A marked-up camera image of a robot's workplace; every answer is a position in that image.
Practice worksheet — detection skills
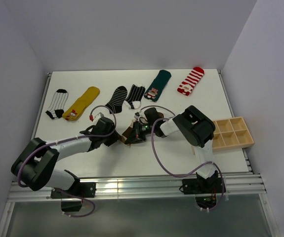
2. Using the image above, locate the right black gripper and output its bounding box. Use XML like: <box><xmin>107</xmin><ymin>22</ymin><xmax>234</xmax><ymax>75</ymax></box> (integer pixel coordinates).
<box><xmin>125</xmin><ymin>120</ymin><xmax>155</xmax><ymax>145</ymax></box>

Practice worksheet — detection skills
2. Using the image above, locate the cream and brown sock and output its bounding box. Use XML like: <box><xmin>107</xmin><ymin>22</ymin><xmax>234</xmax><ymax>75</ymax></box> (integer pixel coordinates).
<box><xmin>121</xmin><ymin>112</ymin><xmax>163</xmax><ymax>146</ymax></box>

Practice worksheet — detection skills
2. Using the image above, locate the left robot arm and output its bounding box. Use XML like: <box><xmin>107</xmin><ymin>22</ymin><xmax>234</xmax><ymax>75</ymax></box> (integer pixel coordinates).
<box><xmin>11</xmin><ymin>117</ymin><xmax>120</xmax><ymax>197</ymax></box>

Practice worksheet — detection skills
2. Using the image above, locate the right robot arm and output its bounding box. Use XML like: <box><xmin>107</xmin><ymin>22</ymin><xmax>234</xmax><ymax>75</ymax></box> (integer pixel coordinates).
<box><xmin>122</xmin><ymin>106</ymin><xmax>219</xmax><ymax>193</ymax></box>

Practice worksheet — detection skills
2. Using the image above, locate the black horizontal-striped ankle sock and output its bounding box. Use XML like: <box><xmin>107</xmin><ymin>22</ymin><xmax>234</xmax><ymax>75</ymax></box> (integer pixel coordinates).
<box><xmin>105</xmin><ymin>86</ymin><xmax>127</xmax><ymax>114</ymax></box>

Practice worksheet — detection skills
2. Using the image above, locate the mustard yellow sock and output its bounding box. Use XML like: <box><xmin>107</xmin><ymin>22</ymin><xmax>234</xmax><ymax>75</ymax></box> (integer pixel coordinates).
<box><xmin>62</xmin><ymin>86</ymin><xmax>100</xmax><ymax>121</ymax></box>

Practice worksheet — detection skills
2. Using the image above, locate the black vertical-striped ankle sock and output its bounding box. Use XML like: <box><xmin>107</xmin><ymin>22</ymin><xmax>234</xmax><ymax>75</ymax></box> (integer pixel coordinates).
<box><xmin>124</xmin><ymin>84</ymin><xmax>146</xmax><ymax>109</ymax></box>

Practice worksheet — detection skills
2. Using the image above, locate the dark green reindeer sock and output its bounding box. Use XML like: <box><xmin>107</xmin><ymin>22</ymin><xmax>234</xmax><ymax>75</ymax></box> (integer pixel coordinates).
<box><xmin>144</xmin><ymin>70</ymin><xmax>171</xmax><ymax>102</ymax></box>

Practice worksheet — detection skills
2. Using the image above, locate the white black vertical-striped sock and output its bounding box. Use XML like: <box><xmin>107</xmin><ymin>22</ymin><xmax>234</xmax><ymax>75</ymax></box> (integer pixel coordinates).
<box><xmin>45</xmin><ymin>89</ymin><xmax>69</xmax><ymax>119</ymax></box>

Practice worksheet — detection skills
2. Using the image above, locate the red white striped santa sock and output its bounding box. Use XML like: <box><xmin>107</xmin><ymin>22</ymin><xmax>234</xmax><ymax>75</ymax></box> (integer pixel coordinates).
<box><xmin>177</xmin><ymin>67</ymin><xmax>204</xmax><ymax>96</ymax></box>

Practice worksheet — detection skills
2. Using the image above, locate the wooden compartment tray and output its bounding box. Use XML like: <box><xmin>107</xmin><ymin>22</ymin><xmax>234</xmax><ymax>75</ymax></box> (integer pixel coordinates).
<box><xmin>212</xmin><ymin>117</ymin><xmax>254</xmax><ymax>151</ymax></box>

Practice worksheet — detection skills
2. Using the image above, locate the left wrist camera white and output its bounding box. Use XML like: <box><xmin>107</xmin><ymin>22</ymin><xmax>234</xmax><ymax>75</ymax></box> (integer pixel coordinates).
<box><xmin>89</xmin><ymin>112</ymin><xmax>104</xmax><ymax>123</ymax></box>

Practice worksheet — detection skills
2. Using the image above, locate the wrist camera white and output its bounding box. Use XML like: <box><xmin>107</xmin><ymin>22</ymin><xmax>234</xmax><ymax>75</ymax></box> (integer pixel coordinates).
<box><xmin>89</xmin><ymin>112</ymin><xmax>104</xmax><ymax>123</ymax></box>
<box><xmin>134</xmin><ymin>111</ymin><xmax>144</xmax><ymax>120</ymax></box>

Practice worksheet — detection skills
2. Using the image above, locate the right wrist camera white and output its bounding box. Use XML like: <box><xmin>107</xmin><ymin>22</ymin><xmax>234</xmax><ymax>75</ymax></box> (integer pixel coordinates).
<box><xmin>134</xmin><ymin>111</ymin><xmax>144</xmax><ymax>120</ymax></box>

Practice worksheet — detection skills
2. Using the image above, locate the aluminium table frame rail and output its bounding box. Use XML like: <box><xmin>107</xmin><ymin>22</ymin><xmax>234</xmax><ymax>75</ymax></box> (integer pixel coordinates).
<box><xmin>6</xmin><ymin>174</ymin><xmax>267</xmax><ymax>202</ymax></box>

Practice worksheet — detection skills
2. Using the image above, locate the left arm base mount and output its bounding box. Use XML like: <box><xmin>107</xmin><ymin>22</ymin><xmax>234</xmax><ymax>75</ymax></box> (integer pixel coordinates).
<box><xmin>50</xmin><ymin>182</ymin><xmax>96</xmax><ymax>216</ymax></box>

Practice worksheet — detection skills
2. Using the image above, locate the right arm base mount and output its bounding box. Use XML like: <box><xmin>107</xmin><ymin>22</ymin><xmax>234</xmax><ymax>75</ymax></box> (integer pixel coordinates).
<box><xmin>179</xmin><ymin>177</ymin><xmax>226</xmax><ymax>212</ymax></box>

